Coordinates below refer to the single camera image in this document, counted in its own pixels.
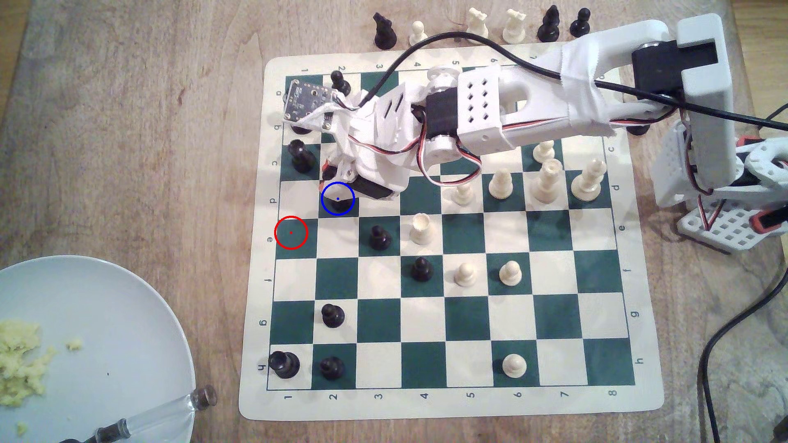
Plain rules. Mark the white pawn chess piece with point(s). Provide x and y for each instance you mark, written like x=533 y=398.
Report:
x=514 y=367
x=466 y=277
x=510 y=275
x=462 y=195
x=544 y=154
x=417 y=31

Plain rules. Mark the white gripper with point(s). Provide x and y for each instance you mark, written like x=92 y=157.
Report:
x=371 y=189

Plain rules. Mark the white bishop chess piece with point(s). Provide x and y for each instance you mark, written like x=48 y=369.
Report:
x=501 y=186

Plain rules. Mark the white knight chess piece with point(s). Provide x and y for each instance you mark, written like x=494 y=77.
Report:
x=514 y=29
x=477 y=28

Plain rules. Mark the black queen chess piece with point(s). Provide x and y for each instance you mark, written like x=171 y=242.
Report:
x=301 y=128

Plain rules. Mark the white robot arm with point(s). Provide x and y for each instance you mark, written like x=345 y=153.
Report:
x=486 y=117

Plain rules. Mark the black bishop chess piece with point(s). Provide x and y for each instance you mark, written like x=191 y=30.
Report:
x=548 y=28
x=640 y=130

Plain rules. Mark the green white chess mat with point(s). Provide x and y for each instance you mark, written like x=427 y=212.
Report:
x=381 y=320

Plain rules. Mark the black king chess piece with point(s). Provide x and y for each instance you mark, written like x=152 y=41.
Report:
x=337 y=203

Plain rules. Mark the small yellow food crumb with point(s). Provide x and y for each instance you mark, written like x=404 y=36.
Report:
x=21 y=428
x=74 y=344

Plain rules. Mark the white rook chess piece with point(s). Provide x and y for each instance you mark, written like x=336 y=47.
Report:
x=422 y=231

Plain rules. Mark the camera circuit board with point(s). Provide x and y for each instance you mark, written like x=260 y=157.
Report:
x=308 y=98

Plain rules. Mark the white king chess piece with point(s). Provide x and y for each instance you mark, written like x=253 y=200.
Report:
x=588 y=184

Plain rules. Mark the white tape wrap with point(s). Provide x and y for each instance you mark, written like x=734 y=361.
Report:
x=585 y=86

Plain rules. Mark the white queen chess piece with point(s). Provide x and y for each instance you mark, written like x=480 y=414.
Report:
x=546 y=184

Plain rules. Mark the black knight chess piece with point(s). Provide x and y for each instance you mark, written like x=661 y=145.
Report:
x=385 y=34

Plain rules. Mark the black pawn chess piece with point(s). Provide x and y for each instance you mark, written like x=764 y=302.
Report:
x=380 y=240
x=338 y=81
x=422 y=271
x=332 y=369
x=333 y=317
x=580 y=26

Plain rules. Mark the pale blue plate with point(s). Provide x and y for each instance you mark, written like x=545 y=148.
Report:
x=111 y=332

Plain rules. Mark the orange black clamp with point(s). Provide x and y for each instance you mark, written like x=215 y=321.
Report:
x=766 y=221

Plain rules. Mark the yellow food clump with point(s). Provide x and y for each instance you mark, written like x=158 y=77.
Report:
x=18 y=369

